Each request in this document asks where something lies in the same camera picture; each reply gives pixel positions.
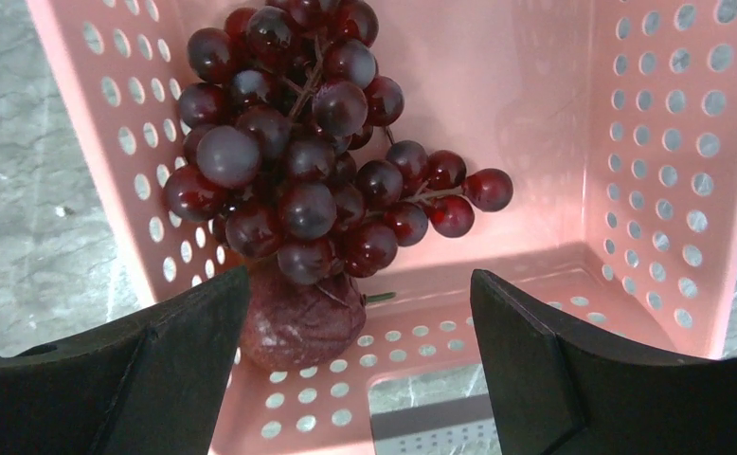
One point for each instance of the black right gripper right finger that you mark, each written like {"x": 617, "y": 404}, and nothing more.
{"x": 561, "y": 385}

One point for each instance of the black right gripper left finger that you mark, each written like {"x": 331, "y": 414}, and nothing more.
{"x": 152, "y": 382}

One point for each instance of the dark red date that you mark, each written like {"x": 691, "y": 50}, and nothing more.
{"x": 291, "y": 326}

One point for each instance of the dark red grape bunch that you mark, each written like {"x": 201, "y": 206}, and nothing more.
{"x": 285, "y": 95}

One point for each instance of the pink perforated plastic basket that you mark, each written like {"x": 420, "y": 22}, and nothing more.
{"x": 617, "y": 121}

